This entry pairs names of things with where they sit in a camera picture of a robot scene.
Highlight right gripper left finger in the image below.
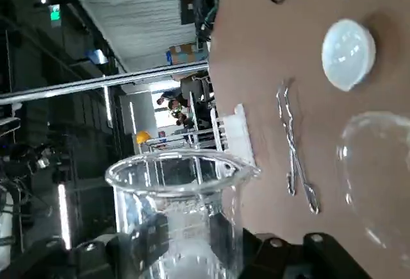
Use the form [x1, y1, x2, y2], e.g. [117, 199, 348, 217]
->
[9, 213, 170, 279]

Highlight small white dish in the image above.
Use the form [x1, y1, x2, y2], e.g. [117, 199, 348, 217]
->
[321, 18, 377, 93]

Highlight yellow hard hat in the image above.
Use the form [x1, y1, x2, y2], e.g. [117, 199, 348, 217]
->
[136, 130, 152, 145]

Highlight glass beaker with amber liquid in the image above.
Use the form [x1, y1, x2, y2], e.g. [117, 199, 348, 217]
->
[336, 111, 410, 257]

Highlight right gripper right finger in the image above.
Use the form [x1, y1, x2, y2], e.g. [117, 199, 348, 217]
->
[208, 214, 372, 279]

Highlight metal crucible tongs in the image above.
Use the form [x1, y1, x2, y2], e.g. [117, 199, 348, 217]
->
[275, 80, 321, 215]

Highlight person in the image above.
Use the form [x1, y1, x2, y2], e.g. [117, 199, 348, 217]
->
[156, 88, 182, 108]
[169, 101, 193, 129]

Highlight white test tube rack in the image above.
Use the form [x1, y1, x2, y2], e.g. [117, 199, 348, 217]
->
[209, 103, 257, 167]

